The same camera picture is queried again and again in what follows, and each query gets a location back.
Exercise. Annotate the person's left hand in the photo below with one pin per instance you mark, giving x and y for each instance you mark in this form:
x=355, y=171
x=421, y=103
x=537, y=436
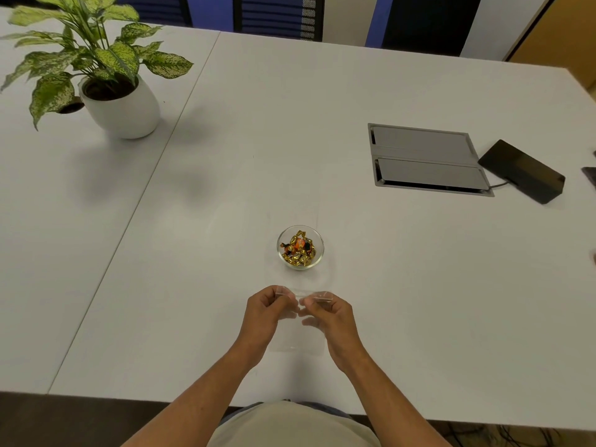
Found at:
x=260, y=321

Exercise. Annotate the person's right hand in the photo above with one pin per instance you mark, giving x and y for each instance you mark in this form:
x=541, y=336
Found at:
x=337, y=330

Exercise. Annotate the clear plastic bag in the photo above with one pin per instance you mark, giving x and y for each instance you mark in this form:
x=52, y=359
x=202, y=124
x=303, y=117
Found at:
x=298, y=339

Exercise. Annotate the clear glass bowl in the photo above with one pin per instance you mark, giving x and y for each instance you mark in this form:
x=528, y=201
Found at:
x=320, y=256

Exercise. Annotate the pile of candy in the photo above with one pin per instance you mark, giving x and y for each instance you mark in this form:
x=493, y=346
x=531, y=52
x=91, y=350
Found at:
x=299, y=250

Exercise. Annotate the person's left forearm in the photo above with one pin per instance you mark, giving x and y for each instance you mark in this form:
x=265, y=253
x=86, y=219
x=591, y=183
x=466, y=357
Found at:
x=195, y=405

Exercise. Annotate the person's right forearm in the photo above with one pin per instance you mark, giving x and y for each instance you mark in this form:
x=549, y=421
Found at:
x=396, y=409

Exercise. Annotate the person's beige shirt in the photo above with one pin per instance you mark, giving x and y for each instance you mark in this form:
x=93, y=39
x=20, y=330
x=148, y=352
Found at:
x=293, y=428

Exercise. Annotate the white table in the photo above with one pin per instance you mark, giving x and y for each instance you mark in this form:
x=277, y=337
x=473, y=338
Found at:
x=56, y=228
x=302, y=134

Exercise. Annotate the black rectangular box device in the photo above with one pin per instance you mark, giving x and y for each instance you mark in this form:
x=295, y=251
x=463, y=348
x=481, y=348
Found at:
x=524, y=172

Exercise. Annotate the white plant pot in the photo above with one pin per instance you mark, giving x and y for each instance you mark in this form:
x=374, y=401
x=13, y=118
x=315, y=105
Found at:
x=123, y=111

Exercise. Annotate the small dark round dish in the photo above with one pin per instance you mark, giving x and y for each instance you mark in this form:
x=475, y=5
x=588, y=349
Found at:
x=71, y=107

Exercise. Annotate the dark flat phone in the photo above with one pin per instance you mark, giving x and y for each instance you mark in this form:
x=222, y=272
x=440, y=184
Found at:
x=590, y=175

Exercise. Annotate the green speckled leafy plant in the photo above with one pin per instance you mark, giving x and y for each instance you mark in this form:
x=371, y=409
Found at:
x=116, y=55

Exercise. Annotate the dark mesh office chair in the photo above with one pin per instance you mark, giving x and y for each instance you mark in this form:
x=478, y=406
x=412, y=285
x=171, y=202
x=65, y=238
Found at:
x=274, y=16

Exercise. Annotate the black office chair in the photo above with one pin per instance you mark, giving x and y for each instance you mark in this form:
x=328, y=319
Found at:
x=428, y=23

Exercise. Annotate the light wooden cabinet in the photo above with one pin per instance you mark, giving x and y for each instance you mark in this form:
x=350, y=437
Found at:
x=558, y=37

